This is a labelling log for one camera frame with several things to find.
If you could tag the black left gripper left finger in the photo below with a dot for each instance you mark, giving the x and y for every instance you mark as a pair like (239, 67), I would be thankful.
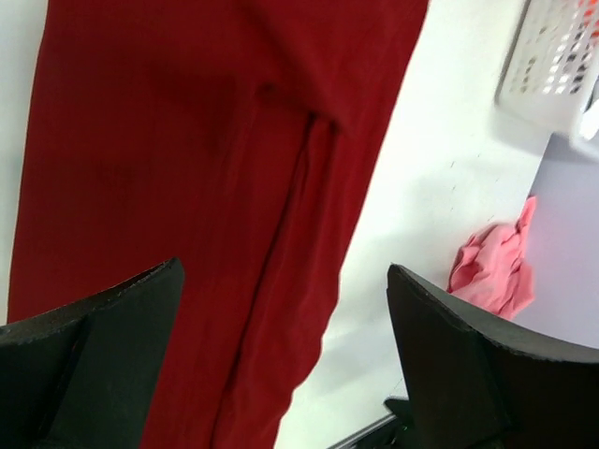
(83, 375)

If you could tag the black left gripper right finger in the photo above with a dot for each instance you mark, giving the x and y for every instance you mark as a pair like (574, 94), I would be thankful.
(475, 380)

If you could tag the dark red t shirt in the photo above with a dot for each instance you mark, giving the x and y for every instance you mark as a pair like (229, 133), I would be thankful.
(237, 136)

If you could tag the pink t shirt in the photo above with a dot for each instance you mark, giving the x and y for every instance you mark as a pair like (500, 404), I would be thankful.
(490, 270)

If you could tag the white plastic basket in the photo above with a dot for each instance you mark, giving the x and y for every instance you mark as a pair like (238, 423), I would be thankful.
(553, 65)

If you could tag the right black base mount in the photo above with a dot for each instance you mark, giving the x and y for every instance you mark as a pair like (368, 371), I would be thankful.
(401, 410)

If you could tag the aluminium rail frame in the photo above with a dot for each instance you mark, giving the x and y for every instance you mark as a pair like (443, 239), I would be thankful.
(379, 434)

